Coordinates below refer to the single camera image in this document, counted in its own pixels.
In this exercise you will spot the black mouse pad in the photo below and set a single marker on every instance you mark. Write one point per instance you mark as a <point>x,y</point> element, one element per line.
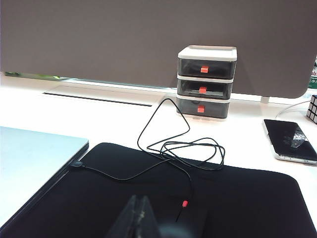
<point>247,198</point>

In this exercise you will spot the white desktop drawer unit frame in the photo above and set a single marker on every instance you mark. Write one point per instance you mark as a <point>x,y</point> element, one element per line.
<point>208,52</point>

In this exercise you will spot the black Rubik's cube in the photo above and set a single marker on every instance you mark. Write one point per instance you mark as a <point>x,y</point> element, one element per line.
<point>312,110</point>

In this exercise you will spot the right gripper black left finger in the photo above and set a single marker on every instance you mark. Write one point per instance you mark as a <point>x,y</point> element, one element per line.
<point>130,220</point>

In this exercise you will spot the white partition foot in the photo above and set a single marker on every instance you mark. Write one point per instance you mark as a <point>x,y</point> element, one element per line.
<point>265,100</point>

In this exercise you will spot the silver Dell laptop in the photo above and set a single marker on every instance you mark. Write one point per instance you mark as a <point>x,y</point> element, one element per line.
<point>29,158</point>

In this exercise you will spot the white smartphone black screen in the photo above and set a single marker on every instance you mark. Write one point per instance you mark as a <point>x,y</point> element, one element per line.
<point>287,138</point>

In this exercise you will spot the green white carton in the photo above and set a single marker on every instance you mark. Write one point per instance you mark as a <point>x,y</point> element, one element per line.
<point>313,77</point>

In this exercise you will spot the brown felt desk partition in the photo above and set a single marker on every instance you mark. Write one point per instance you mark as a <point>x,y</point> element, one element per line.
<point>123,37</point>

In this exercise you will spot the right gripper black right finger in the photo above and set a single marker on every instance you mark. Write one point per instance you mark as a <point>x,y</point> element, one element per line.
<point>147,223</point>

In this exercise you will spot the green strip behind partition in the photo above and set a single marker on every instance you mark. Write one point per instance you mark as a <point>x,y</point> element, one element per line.
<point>37,75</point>

